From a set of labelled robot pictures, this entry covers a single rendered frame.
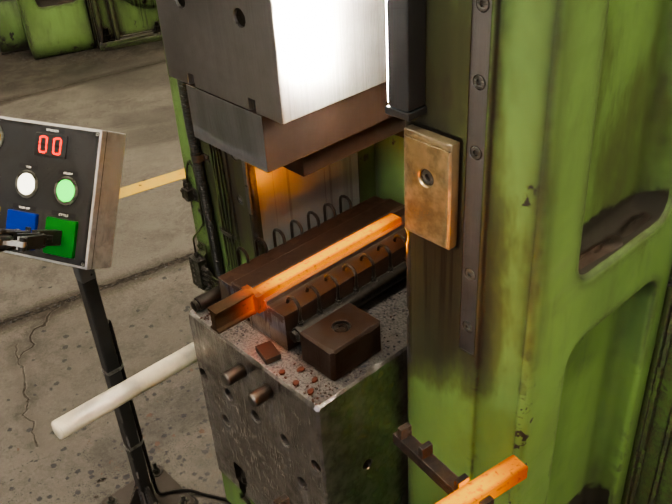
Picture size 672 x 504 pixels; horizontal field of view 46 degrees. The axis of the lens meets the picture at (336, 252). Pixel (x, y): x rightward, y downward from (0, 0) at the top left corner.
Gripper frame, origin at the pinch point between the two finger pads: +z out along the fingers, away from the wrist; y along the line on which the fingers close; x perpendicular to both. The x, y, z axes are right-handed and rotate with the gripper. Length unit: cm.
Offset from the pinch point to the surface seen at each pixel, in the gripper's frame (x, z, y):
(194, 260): -3.6, 32.1, 14.9
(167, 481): -76, 72, -8
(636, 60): 43, -1, 103
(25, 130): 20.2, 4.2, -11.8
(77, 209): 6.1, 4.2, 3.2
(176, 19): 40, -18, 36
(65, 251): -2.5, 3.5, 2.1
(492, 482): -17, -22, 95
